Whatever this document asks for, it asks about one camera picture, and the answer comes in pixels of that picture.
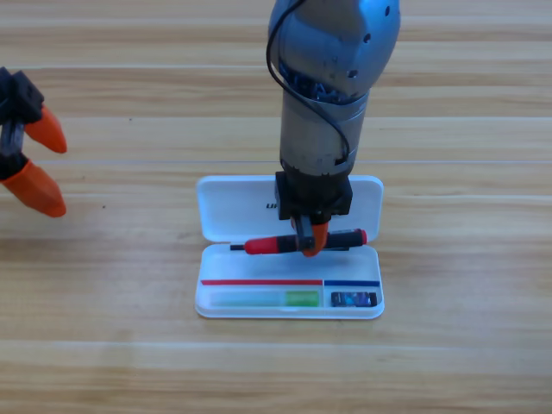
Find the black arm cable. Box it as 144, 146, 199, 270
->
265, 0, 351, 161

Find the white plastic pencil case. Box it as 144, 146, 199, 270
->
194, 174, 386, 321

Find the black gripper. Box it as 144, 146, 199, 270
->
274, 170, 354, 259
0, 66, 68, 218

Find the black eraser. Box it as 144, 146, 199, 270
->
330, 292, 379, 308

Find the red and black marker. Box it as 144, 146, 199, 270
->
244, 229, 368, 255

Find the green highlighter marker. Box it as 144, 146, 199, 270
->
210, 290, 321, 309

